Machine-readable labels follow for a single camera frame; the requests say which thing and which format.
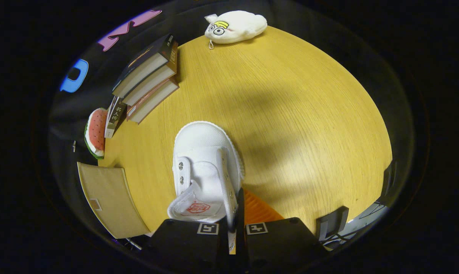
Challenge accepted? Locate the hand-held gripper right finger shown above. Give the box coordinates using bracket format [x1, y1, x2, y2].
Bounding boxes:
[235, 188, 327, 274]

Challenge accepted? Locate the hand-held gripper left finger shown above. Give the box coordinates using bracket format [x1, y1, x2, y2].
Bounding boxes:
[149, 218, 230, 274]

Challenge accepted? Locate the white canvas shoe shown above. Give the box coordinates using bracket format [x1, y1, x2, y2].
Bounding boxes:
[167, 121, 245, 233]

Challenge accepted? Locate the beige fabric storage box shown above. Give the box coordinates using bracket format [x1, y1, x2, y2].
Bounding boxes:
[77, 162, 151, 239]

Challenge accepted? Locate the black table clamp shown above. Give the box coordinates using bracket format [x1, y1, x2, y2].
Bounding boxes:
[316, 205, 349, 241]
[381, 160, 397, 206]

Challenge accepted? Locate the reddish brown cover book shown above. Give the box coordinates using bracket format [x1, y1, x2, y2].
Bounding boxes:
[127, 78, 179, 124]

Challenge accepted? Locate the watermelon slice plush toy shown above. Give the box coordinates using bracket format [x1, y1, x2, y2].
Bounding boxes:
[84, 108, 108, 159]

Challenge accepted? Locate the white portrait cover book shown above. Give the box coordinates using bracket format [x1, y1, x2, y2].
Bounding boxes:
[105, 96, 128, 138]

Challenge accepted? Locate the brown spine book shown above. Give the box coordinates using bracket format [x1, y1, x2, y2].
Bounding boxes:
[122, 57, 178, 107]

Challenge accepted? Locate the black cover book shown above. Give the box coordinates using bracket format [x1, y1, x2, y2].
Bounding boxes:
[113, 33, 176, 99]

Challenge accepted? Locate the white plush toy with eyes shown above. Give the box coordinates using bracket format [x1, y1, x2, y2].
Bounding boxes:
[205, 10, 268, 50]

